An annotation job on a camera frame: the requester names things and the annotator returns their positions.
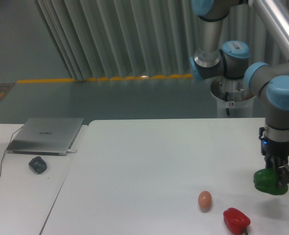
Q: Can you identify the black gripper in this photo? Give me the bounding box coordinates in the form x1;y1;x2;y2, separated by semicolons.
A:
259;126;289;187

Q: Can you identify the green bell pepper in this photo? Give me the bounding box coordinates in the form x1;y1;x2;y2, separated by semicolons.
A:
253;168;289;195

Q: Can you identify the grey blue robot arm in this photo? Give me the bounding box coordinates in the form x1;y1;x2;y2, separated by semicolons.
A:
190;0;289;195

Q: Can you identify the red bell pepper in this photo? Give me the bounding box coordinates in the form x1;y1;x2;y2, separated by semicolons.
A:
223;208;251;235

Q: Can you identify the brown egg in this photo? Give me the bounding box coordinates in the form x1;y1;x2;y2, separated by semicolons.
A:
198;191;212;210

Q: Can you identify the grey pleated curtain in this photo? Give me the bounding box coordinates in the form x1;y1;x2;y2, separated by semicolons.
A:
36;0;289;81

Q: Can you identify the silver closed laptop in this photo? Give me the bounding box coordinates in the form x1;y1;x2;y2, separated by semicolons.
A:
7;117;84;156

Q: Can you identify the small black device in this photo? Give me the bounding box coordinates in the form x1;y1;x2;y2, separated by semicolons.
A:
28;156;48;174

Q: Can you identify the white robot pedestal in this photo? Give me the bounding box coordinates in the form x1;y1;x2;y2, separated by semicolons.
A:
210;75;255;118

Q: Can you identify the black cable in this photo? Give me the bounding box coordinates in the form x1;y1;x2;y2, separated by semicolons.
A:
0;123;24;199

